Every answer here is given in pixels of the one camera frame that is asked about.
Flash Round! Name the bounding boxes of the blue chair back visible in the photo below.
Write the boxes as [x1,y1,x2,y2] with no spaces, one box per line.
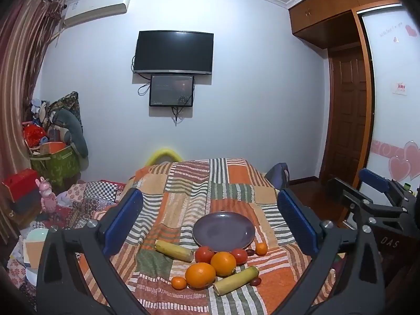
[265,163,291,189]

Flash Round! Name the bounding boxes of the plain orange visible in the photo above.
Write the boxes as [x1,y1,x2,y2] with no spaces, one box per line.
[185,262,216,289]

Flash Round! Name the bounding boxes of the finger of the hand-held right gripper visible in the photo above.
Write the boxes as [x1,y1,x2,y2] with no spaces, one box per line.
[358,168,413,201]
[327,177,408,234]

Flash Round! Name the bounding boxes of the brown wooden door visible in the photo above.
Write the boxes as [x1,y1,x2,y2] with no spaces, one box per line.
[328,48,369,181]

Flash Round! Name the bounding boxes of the red plastic bag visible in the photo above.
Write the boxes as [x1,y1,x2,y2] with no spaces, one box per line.
[23,123,48,148]

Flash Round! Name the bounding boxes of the yellow corn cob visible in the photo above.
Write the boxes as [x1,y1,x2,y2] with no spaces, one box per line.
[213,266,260,295]
[155,239,194,263]

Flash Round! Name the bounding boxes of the black wall television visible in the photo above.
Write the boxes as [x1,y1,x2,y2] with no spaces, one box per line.
[134,30,214,75]

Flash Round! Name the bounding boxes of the checkered quilt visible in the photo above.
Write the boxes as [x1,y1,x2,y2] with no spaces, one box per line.
[56,180,127,230]

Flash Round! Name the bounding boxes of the striped brown curtain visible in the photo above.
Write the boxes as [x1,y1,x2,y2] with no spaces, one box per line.
[0,0,66,184]

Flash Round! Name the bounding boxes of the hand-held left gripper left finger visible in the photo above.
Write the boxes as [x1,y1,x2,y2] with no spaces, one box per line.
[36,187,145,315]

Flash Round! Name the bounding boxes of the small red tomato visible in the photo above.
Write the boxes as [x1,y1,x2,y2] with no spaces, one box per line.
[231,249,248,266]

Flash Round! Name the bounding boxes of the small black monitor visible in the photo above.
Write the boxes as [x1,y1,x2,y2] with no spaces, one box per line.
[150,75,195,107]

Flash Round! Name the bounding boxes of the yellow foam ring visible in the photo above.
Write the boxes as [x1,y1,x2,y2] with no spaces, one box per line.
[145,149,182,166]

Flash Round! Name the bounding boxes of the wooden overhead cabinet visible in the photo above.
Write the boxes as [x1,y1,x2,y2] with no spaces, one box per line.
[289,0,407,50]

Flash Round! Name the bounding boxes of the large red tomato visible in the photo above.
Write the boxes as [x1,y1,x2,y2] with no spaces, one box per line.
[195,246,215,265]

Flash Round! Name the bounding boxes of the orange with sticker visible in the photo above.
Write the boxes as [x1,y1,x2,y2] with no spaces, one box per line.
[210,251,237,277]

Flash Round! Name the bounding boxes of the green storage box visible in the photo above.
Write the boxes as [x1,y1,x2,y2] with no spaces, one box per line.
[30,146,81,187]

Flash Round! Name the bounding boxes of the red box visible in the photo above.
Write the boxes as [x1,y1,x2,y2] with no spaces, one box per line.
[3,169,39,201]

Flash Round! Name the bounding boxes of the white wardrobe door with hearts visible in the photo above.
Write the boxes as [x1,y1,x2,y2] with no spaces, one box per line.
[358,3,420,191]

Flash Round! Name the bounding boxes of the grey long pillow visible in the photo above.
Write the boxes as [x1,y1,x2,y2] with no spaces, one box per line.
[52,108,89,158]

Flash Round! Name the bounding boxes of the purple plate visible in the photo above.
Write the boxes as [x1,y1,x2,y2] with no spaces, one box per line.
[193,212,256,250]

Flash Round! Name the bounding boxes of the striped patchwork blanket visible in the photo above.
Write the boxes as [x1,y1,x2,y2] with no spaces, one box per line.
[77,158,338,315]

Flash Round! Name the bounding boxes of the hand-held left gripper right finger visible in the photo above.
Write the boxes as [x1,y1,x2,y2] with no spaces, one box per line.
[277,188,386,315]

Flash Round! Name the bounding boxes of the patterned dark cushion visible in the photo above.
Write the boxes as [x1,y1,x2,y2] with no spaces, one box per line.
[49,92,82,128]

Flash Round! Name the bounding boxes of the white air conditioner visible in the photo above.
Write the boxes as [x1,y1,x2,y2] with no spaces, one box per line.
[63,0,132,27]

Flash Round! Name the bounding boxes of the pink toy rabbit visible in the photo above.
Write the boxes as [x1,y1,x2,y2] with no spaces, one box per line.
[39,177,57,212]

